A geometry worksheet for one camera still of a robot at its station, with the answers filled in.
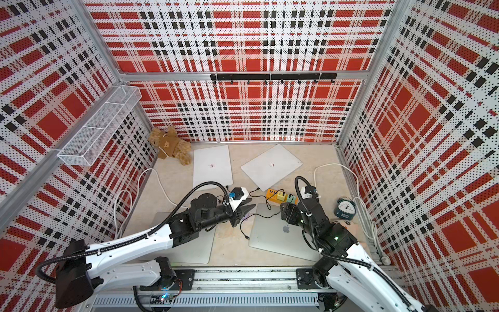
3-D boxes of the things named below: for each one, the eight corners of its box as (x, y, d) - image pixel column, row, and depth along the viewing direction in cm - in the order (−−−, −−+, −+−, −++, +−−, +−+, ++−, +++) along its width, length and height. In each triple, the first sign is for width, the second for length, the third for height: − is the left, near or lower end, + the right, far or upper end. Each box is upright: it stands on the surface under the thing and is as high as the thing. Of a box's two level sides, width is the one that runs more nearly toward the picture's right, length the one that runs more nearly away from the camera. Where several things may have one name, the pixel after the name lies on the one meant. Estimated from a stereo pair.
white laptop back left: (193, 190, 102) (192, 188, 100) (194, 151, 120) (193, 149, 118) (232, 184, 105) (232, 181, 103) (228, 146, 122) (228, 144, 121)
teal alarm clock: (331, 215, 93) (334, 211, 89) (338, 198, 98) (341, 194, 95) (349, 225, 90) (353, 221, 86) (355, 207, 95) (359, 202, 92)
